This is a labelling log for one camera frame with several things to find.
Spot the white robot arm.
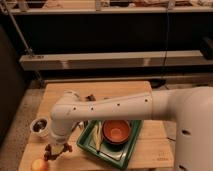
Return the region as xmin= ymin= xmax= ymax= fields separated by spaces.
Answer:
xmin=49 ymin=86 xmax=213 ymax=171

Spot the orange round fruit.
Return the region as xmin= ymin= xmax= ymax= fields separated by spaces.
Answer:
xmin=31 ymin=159 xmax=49 ymax=171

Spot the white cup with dark contents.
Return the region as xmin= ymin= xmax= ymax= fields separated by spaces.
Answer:
xmin=30 ymin=117 xmax=49 ymax=138

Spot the yellow corn cob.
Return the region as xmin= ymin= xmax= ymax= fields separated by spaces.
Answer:
xmin=93 ymin=121 xmax=103 ymax=152

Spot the green rectangular tray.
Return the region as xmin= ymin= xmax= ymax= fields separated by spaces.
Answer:
xmin=77 ymin=120 xmax=143 ymax=170

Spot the orange bowl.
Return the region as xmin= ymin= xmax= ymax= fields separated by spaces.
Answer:
xmin=102 ymin=120 xmax=131 ymax=145

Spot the wooden table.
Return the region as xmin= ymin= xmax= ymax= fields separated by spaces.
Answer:
xmin=18 ymin=81 xmax=173 ymax=171

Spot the dark handled brush tool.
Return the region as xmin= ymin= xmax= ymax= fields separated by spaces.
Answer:
xmin=85 ymin=94 xmax=96 ymax=101

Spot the metal shelf rail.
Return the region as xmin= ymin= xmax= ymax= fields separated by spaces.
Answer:
xmin=19 ymin=50 xmax=213 ymax=71

